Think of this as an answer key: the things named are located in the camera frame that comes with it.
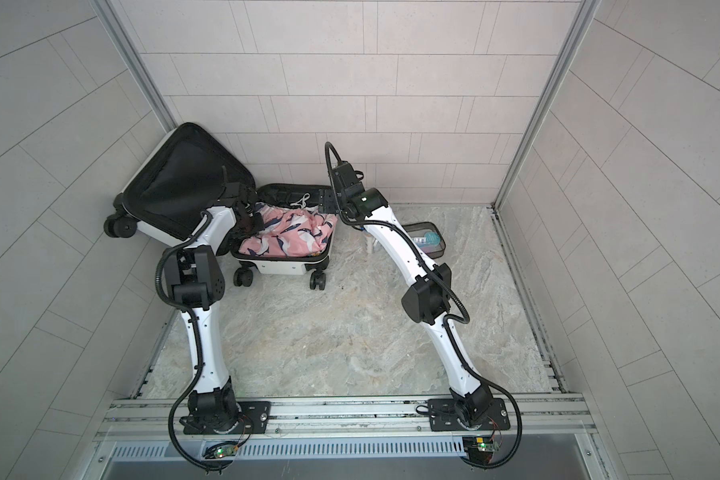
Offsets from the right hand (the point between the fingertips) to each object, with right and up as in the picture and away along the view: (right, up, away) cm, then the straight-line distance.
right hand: (328, 199), depth 88 cm
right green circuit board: (+38, -60, -20) cm, 73 cm away
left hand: (-25, -6, +16) cm, 31 cm away
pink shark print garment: (-13, -10, +6) cm, 17 cm away
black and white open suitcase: (-44, +7, -5) cm, 45 cm away
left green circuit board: (-19, -57, -24) cm, 65 cm away
